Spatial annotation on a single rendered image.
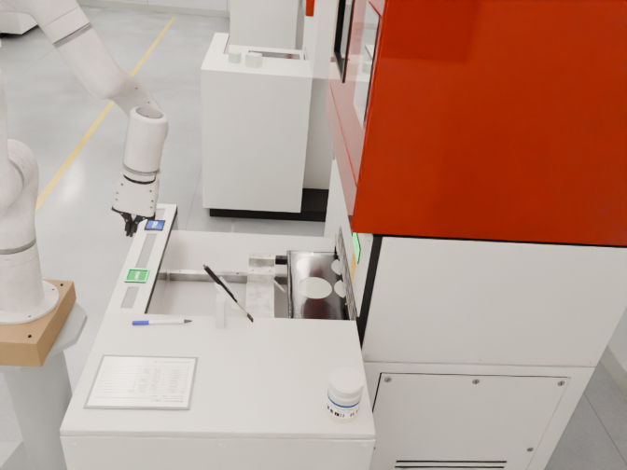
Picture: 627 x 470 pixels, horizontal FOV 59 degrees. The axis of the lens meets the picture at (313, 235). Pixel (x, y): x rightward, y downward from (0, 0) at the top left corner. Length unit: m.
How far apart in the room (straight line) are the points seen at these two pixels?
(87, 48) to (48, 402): 1.01
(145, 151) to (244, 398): 0.59
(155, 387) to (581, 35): 1.10
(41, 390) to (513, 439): 1.40
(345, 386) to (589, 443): 1.77
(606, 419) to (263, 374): 1.95
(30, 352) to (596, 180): 1.38
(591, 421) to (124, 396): 2.14
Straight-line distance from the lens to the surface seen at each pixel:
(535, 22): 1.19
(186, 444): 1.21
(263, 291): 1.63
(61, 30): 1.29
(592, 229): 1.46
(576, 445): 2.74
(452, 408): 1.74
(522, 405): 1.81
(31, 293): 1.59
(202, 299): 1.70
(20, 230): 1.50
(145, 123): 1.30
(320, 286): 1.64
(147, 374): 1.29
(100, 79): 1.29
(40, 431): 1.90
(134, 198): 1.41
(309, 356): 1.33
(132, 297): 1.51
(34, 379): 1.74
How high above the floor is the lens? 1.89
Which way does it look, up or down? 32 degrees down
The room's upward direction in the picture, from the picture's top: 6 degrees clockwise
